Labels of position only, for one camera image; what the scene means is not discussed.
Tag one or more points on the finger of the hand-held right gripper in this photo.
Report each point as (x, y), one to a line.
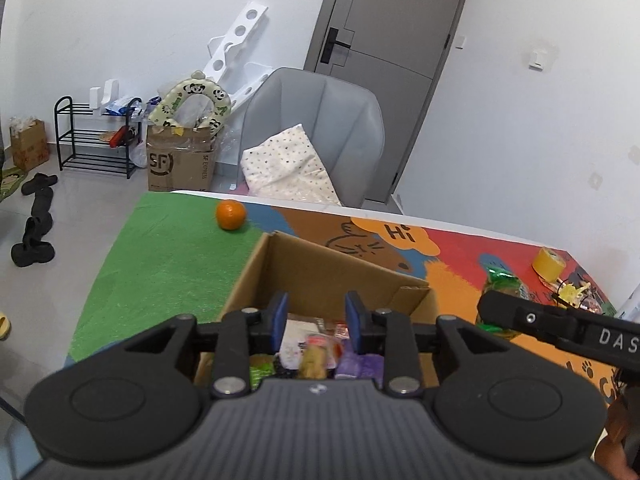
(510, 315)

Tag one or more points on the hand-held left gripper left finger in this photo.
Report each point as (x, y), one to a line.
(280, 321)

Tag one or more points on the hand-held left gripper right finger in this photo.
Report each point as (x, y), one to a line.
(354, 324)

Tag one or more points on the white snack packet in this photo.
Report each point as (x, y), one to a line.
(295, 342)

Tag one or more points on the person's right hand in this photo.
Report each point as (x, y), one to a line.
(622, 425)

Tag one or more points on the yellow clips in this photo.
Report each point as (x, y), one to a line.
(574, 292)

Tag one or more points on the yellow tape roll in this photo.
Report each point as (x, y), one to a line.
(547, 262)

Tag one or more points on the orange tangerine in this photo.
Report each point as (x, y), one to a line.
(231, 215)

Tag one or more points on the colourful cartoon table mat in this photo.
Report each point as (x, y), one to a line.
(165, 260)

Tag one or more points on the white dotted cushion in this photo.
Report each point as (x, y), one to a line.
(287, 170)

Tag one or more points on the taped cardboard box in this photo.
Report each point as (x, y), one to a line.
(180, 165)

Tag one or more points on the grey padded chair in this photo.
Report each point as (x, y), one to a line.
(320, 115)

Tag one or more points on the black slipper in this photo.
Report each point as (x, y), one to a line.
(42, 205)
(32, 250)
(39, 182)

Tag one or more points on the grey door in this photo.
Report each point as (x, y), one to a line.
(395, 60)

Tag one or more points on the yellow slipper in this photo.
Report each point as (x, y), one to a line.
(4, 327)

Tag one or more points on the white perforated rack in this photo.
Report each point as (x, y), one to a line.
(235, 45)

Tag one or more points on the green floor mat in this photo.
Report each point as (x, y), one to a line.
(11, 182)

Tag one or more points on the small brown cardboard box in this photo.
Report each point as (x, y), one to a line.
(30, 147)

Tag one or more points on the white wall socket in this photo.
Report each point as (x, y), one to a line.
(595, 180)

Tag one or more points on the white wall sensor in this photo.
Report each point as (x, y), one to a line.
(537, 56)

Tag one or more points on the white wall switch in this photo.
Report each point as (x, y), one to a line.
(461, 40)

